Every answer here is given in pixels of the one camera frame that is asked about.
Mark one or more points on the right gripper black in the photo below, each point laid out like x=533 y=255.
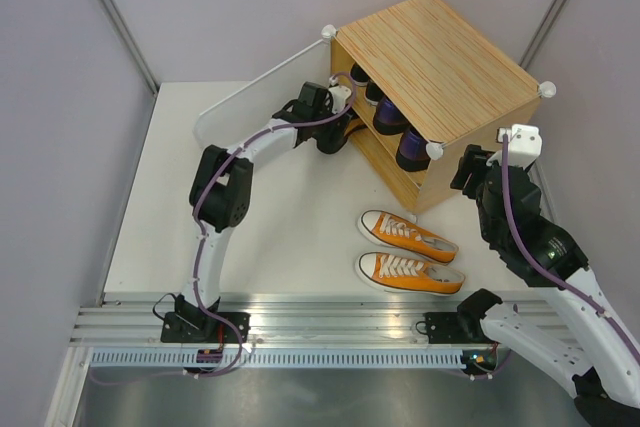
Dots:
x=474 y=161

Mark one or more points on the orange canvas sneaker lower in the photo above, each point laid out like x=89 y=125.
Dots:
x=397 y=274

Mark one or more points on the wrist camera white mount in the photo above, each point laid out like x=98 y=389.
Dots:
x=340 y=98
x=523 y=149

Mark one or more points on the black canvas sneaker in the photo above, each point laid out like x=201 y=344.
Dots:
x=373 y=94
x=359 y=75

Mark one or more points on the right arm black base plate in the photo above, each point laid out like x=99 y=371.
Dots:
x=441 y=328

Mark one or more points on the orange canvas sneaker upper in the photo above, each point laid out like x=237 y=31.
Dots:
x=390 y=230

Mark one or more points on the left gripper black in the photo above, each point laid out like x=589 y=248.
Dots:
x=334 y=138

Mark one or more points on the aluminium rail frame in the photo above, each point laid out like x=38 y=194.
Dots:
x=360 y=324

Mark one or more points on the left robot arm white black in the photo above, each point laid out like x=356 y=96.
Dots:
x=221 y=193

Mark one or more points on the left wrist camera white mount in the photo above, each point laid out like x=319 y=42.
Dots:
x=340 y=98

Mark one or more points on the white translucent cabinet door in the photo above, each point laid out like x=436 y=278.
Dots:
x=247 y=110

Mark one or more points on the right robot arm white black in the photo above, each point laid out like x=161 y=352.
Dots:
x=601 y=375

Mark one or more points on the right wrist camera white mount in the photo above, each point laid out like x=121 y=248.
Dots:
x=523 y=149

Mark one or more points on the purple loafer shoe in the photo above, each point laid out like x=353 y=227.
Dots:
x=411 y=154
x=388 y=120

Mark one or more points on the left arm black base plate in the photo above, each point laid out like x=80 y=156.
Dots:
x=201 y=329

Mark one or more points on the white slotted cable duct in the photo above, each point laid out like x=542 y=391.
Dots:
x=280 y=358

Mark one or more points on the orange canvas sneaker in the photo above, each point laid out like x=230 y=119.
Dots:
x=390 y=230
x=397 y=274

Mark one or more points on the gold heeled shoe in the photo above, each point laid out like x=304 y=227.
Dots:
x=354 y=127

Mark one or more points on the wooden two-shelf shoe cabinet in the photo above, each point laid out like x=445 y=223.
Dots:
x=451 y=83

